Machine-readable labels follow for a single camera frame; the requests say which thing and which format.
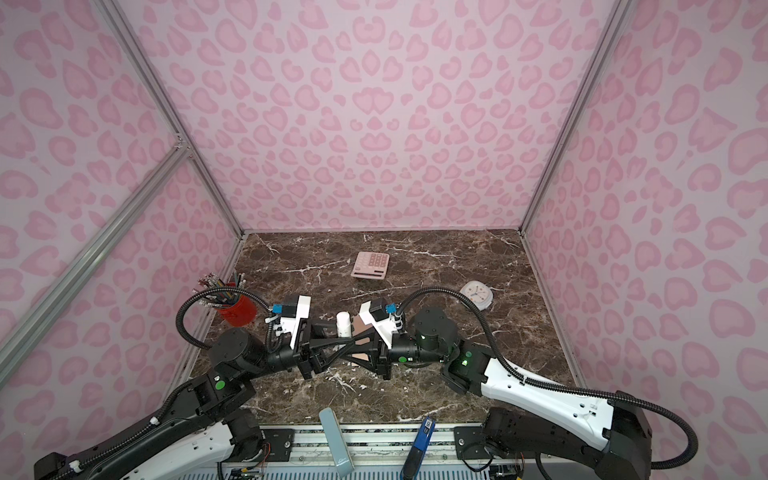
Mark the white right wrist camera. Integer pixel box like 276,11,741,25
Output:
358,298,402,348

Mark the blue utility knife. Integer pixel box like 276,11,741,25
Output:
400,416,436,480

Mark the red pencil cup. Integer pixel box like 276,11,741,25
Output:
219,296,258,327

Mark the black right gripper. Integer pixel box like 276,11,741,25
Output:
341,327,448,382

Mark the white round clock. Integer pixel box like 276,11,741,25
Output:
460,280,493,311

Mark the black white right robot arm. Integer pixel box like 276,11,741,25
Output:
333,287,699,479

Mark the white glue stick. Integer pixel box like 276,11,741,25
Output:
336,311,352,338

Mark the beige envelope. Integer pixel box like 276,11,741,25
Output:
350,315,373,362

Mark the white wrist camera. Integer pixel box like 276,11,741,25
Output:
265,295,311,351
358,298,402,348

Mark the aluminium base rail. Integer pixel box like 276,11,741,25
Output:
110,419,637,480

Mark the light blue stapler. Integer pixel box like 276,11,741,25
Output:
319,407,355,479

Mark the pink calculator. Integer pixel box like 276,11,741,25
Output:
351,252,390,280

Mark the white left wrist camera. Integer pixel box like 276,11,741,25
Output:
265,295,311,351

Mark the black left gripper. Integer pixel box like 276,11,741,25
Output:
244,319,353,384

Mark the coloured pencils bundle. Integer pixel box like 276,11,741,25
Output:
192,272,245,309

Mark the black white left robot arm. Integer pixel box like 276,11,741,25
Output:
34,285,366,479

